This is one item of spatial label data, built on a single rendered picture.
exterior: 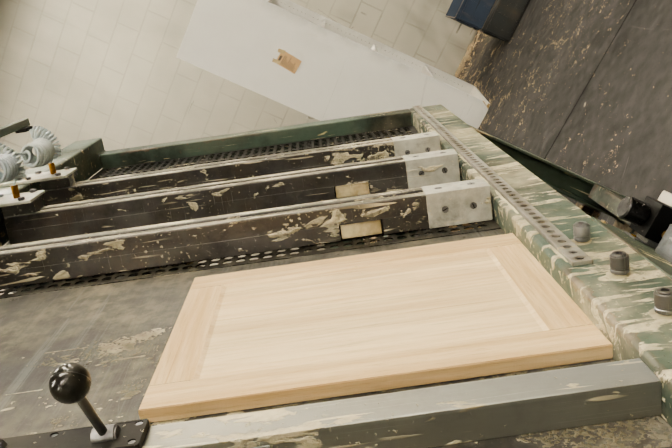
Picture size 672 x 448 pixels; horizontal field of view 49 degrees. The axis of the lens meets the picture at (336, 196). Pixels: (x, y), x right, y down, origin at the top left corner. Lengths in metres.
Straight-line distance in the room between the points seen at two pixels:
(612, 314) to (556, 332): 0.07
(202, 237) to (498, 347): 0.70
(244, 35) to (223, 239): 3.58
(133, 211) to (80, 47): 4.98
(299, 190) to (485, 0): 3.74
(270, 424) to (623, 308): 0.44
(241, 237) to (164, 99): 5.20
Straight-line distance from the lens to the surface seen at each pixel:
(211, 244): 1.44
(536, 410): 0.80
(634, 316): 0.93
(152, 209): 1.77
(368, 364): 0.92
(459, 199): 1.43
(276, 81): 4.96
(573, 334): 0.96
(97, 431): 0.81
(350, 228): 1.42
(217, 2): 4.94
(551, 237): 1.18
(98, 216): 1.80
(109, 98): 6.72
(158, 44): 6.51
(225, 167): 1.98
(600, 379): 0.82
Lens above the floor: 1.37
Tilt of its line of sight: 8 degrees down
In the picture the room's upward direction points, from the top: 67 degrees counter-clockwise
